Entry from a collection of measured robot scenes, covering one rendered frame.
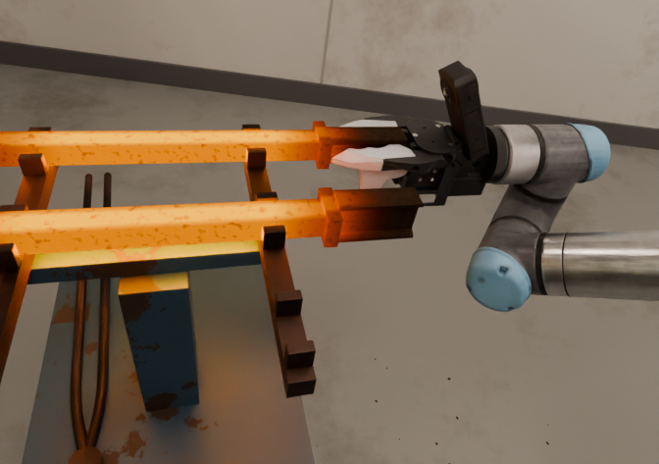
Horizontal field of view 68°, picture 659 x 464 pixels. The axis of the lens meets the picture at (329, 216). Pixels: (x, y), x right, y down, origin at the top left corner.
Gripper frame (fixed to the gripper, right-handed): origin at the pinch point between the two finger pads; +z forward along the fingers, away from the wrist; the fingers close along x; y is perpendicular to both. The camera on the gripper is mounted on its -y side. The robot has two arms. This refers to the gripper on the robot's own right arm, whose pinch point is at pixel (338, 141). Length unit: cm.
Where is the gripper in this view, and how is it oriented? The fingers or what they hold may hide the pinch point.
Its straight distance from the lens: 55.8
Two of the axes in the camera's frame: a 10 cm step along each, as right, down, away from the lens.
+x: -2.1, -6.7, 7.1
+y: -1.3, 7.4, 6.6
